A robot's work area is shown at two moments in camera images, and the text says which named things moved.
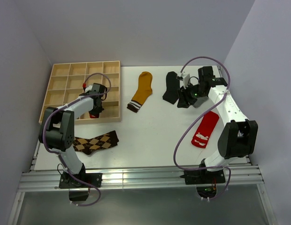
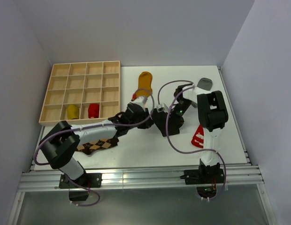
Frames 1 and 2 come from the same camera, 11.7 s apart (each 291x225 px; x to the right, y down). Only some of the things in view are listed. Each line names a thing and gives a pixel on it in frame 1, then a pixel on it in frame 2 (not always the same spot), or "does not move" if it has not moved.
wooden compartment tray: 66,83 does not move
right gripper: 184,98 → 174,119
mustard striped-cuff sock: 144,91 does not move
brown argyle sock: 88,146 does not move
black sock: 172,83 → 168,123
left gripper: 98,111 → 146,125
